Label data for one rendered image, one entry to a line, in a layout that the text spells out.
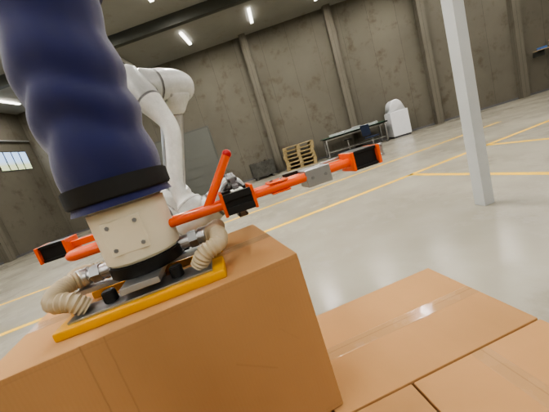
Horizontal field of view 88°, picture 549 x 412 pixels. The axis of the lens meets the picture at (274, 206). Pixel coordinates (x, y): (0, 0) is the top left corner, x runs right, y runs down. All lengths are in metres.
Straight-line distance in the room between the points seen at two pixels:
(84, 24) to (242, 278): 0.59
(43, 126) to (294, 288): 0.59
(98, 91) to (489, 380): 1.03
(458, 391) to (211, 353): 0.55
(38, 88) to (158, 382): 0.59
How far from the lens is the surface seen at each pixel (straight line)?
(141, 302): 0.65
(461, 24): 3.48
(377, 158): 0.82
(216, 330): 0.64
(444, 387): 0.87
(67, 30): 0.73
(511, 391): 0.88
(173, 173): 1.10
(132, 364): 0.66
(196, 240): 0.73
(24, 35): 0.73
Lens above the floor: 1.17
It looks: 11 degrees down
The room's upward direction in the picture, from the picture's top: 17 degrees counter-clockwise
